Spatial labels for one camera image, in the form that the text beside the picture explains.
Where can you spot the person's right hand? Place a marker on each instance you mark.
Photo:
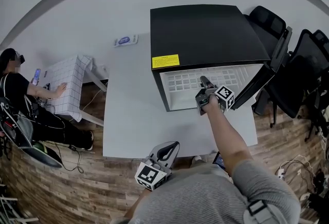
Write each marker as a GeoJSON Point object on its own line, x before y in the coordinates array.
{"type": "Point", "coordinates": [212, 104]}

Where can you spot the person's right forearm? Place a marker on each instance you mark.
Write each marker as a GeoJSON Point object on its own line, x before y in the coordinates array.
{"type": "Point", "coordinates": [223, 135]}

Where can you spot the black fridge door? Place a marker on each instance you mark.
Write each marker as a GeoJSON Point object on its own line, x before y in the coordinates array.
{"type": "Point", "coordinates": [259, 81]}

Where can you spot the dark green chair seat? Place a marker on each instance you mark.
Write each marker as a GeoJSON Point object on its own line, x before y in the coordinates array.
{"type": "Point", "coordinates": [43, 156]}

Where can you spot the yellow warning label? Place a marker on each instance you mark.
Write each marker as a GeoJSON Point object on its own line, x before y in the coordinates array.
{"type": "Point", "coordinates": [165, 60]}

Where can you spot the tablet with blue screen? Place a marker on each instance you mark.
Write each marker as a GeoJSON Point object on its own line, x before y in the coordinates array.
{"type": "Point", "coordinates": [220, 160]}

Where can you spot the black mini fridge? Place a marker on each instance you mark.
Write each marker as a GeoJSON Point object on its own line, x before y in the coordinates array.
{"type": "Point", "coordinates": [205, 35]}

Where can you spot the white grid tablecloth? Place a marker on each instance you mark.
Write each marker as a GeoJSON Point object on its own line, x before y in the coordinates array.
{"type": "Point", "coordinates": [66, 84]}

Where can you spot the person's white shoe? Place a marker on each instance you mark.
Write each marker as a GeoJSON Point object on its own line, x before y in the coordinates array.
{"type": "Point", "coordinates": [197, 160]}

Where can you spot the black mesh office chair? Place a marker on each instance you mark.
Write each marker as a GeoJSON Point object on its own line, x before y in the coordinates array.
{"type": "Point", "coordinates": [267, 25]}
{"type": "Point", "coordinates": [300, 81]}

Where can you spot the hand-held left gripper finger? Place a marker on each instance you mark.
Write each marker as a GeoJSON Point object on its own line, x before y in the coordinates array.
{"type": "Point", "coordinates": [174, 156]}
{"type": "Point", "coordinates": [156, 149]}

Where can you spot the white power strip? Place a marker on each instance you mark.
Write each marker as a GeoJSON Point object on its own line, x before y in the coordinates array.
{"type": "Point", "coordinates": [280, 173]}

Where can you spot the person's grey shirt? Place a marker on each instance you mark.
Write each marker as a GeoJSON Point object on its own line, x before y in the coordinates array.
{"type": "Point", "coordinates": [205, 197]}

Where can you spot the blue and white card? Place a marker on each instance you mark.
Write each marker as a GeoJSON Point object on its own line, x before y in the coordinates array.
{"type": "Point", "coordinates": [126, 40]}

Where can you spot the person's left forearm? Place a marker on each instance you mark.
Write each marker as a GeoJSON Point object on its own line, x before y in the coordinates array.
{"type": "Point", "coordinates": [136, 205]}

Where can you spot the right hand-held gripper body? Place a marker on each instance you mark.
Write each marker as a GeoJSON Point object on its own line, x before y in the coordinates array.
{"type": "Point", "coordinates": [226, 97]}

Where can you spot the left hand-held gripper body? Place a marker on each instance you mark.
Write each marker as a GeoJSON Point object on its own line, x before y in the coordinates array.
{"type": "Point", "coordinates": [150, 175]}

